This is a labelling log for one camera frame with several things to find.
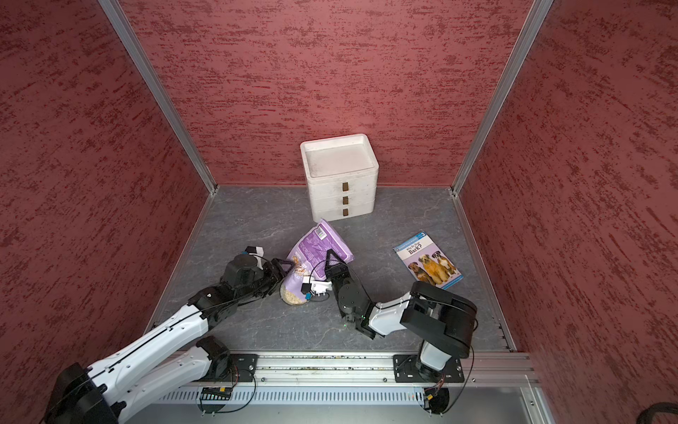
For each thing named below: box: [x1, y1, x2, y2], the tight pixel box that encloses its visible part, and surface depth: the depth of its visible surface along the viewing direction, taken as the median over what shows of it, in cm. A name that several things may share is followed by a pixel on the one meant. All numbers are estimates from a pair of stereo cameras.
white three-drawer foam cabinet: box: [300, 133, 380, 223], surface depth 100 cm
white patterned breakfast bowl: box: [278, 277, 308, 306], surface depth 85 cm
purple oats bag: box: [283, 219, 355, 303], surface depth 79 cm
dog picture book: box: [392, 230, 464, 290], surface depth 98 cm
